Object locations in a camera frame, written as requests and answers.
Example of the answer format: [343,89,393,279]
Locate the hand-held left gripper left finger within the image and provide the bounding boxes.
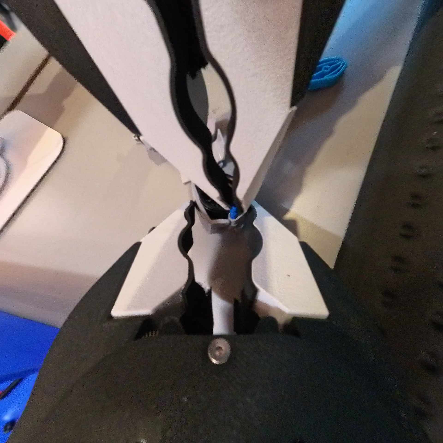
[111,201,212,335]

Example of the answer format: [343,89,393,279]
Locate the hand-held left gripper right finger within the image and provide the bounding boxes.
[234,201,329,335]

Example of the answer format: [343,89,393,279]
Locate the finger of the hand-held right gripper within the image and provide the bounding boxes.
[55,0,239,210]
[198,0,302,212]

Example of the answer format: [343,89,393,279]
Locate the light blue plastic tool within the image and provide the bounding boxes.
[307,56,348,91]

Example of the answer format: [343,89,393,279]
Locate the grey black wheel Lego assembly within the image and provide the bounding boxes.
[189,185,250,236]

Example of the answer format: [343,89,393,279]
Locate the black wheel hub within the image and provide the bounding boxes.
[197,188,230,218]

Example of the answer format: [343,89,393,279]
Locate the black dimpled panel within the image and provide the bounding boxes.
[334,0,443,443]

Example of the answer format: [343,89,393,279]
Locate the blue plastic bin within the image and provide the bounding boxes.
[0,310,60,443]

